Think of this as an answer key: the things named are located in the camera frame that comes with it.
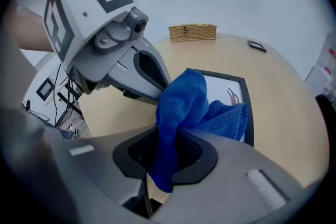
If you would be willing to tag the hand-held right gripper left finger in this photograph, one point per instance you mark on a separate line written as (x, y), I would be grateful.
(105, 165)

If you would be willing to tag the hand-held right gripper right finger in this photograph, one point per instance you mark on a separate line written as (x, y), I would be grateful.
(231, 178)

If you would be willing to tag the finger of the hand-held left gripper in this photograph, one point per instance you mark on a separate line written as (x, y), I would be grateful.
(157, 65)

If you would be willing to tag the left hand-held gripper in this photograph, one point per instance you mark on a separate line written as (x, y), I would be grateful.
(78, 21)

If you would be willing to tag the blue cleaning cloth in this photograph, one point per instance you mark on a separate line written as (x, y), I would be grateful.
(183, 102)

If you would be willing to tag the black framed deer picture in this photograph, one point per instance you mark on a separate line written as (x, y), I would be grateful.
(223, 85)

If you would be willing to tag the person's left forearm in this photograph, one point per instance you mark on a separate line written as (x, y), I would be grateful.
(29, 31)

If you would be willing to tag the wicker tissue box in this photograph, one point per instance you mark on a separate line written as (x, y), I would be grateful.
(193, 32)

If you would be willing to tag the person's grey shirt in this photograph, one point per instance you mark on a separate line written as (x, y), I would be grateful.
(15, 81)

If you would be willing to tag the white water dispenser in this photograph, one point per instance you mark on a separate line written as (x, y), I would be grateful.
(319, 78)

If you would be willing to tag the small black framed picture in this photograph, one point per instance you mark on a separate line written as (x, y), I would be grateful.
(257, 46)

